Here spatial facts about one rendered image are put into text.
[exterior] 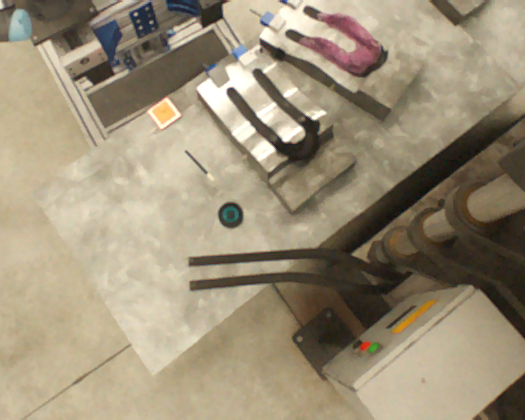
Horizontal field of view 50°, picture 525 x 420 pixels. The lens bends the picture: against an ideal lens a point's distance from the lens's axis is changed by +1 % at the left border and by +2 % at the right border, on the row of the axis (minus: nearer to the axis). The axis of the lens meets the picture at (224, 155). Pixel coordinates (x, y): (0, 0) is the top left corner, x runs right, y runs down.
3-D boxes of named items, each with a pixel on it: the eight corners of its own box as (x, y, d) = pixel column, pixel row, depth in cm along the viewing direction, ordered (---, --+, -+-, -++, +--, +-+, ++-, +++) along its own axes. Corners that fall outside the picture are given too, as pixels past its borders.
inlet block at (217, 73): (201, 74, 189) (194, 62, 185) (212, 66, 189) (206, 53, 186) (219, 88, 179) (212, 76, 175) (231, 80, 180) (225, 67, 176)
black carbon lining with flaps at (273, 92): (222, 94, 181) (221, 81, 172) (260, 66, 183) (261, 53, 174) (288, 175, 172) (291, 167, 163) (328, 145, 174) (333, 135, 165)
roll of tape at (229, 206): (237, 232, 174) (237, 231, 171) (214, 223, 175) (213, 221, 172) (247, 209, 176) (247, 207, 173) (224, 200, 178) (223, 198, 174)
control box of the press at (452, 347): (283, 343, 240) (338, 371, 99) (337, 299, 245) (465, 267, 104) (316, 388, 235) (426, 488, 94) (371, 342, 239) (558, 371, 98)
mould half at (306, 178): (198, 99, 188) (194, 82, 175) (258, 56, 192) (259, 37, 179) (290, 213, 176) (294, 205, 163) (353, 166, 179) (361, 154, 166)
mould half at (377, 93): (259, 44, 193) (259, 28, 183) (300, -10, 199) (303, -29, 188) (382, 121, 183) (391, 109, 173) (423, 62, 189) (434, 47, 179)
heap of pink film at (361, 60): (293, 46, 186) (295, 34, 179) (322, 7, 190) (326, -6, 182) (359, 86, 181) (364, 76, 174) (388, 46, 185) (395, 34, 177)
